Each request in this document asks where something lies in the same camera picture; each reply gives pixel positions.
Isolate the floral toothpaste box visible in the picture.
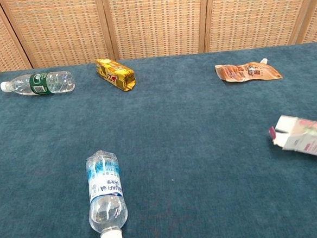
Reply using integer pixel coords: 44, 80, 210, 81
267, 112, 317, 164

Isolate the blue carpet table mat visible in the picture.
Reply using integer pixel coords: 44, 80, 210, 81
0, 41, 317, 238

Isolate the golden snack package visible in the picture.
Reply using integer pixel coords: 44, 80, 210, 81
94, 56, 137, 94

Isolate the brown spout pouch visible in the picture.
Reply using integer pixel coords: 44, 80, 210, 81
214, 57, 284, 85

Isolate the woven bamboo folding screen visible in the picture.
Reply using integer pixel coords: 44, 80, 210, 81
0, 0, 317, 74

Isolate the blue label water bottle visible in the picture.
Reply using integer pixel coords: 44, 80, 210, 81
84, 148, 131, 238

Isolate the green label water bottle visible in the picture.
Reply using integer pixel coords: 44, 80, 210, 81
0, 70, 77, 98

